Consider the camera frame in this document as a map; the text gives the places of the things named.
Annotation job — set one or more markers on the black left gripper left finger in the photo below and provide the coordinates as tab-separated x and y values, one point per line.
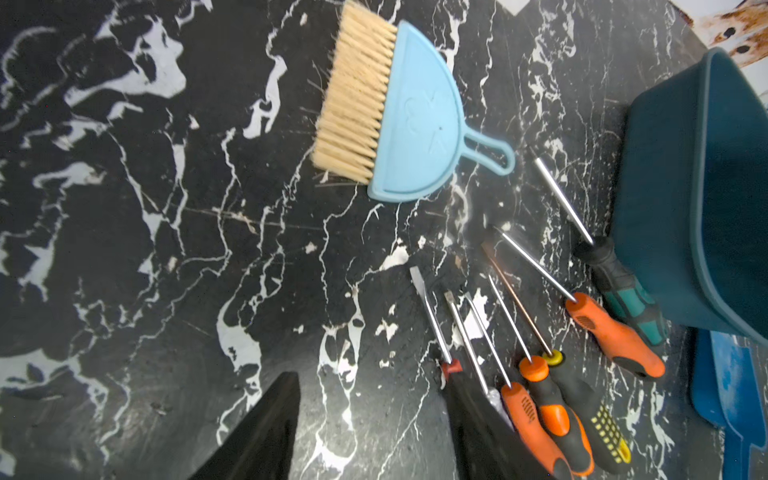
262	444

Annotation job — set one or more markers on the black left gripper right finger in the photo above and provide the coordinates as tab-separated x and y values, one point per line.
485	447

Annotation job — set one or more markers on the clear handled screwdriver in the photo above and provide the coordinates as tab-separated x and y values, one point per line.
491	394

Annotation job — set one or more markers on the orange black stubby screwdriver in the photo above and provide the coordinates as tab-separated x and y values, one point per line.
558	420

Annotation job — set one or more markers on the red collar screwdriver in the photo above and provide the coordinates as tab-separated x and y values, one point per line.
448	364

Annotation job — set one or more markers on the black yellow handled screwdriver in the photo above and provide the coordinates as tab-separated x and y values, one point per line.
610	449

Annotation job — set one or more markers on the green black handled screwdriver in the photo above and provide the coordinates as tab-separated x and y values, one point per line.
625	297

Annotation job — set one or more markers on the dark teal storage box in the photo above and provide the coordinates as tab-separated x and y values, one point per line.
690	213

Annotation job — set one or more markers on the blue plastic dustpan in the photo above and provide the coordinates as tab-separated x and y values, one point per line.
724	391

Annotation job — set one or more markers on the light blue hand brush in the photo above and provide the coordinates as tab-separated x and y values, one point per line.
392	118

